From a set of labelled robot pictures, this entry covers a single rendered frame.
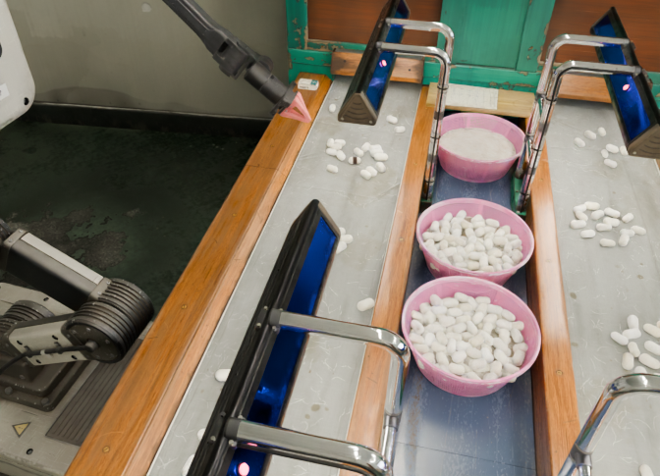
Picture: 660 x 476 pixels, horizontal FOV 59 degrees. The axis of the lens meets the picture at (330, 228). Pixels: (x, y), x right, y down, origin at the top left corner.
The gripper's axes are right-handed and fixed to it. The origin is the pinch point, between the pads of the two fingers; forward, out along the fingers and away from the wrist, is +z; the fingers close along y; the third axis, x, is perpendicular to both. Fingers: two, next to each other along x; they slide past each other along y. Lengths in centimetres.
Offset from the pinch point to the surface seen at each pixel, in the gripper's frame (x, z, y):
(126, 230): 125, -14, 35
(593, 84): -49, 61, 43
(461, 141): -17.3, 39.7, 18.1
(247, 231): 10.4, 2.0, -37.0
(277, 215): 9.5, 6.6, -27.2
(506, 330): -26, 48, -52
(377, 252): -7.4, 26.5, -35.2
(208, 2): 62, -48, 119
